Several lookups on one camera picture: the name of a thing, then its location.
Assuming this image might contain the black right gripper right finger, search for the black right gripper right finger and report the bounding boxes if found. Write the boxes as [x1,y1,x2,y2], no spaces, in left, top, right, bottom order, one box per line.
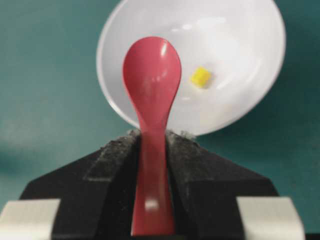
[166,131,278,240]

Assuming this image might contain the white round bowl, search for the white round bowl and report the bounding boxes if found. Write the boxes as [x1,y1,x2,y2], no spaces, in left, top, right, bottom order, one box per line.
[96,0,286,136]

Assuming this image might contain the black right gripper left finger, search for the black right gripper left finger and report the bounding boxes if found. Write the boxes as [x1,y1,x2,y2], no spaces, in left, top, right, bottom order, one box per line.
[20,129,140,240]

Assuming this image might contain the red plastic spoon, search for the red plastic spoon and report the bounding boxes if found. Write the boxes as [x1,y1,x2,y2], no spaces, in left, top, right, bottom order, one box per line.
[122,36,182,237]

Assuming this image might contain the yellow hexagonal prism block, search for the yellow hexagonal prism block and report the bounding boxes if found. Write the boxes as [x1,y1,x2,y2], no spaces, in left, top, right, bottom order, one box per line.
[190,66,212,88]

